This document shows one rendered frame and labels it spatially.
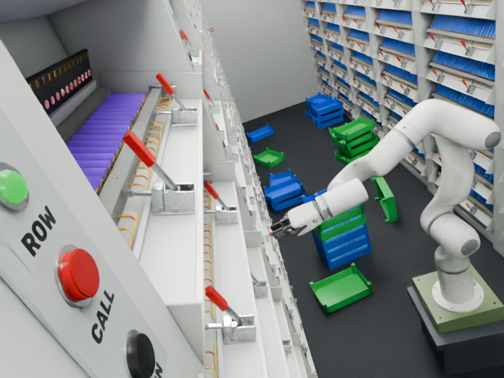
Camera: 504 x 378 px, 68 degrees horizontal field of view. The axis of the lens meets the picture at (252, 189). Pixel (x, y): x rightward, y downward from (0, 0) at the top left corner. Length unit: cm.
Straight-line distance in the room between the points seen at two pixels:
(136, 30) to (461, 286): 145
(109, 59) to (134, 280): 64
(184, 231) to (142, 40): 49
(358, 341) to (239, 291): 161
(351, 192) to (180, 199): 91
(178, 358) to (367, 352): 191
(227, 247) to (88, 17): 47
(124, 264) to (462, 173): 131
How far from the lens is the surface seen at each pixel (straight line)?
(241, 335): 49
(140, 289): 18
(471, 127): 130
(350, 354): 210
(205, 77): 148
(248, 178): 163
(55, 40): 78
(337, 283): 239
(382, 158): 122
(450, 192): 144
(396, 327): 217
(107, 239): 16
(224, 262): 60
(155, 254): 32
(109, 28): 77
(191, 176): 44
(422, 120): 125
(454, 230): 148
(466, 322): 179
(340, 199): 122
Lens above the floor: 173
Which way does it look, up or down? 29 degrees down
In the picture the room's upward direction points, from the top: 20 degrees counter-clockwise
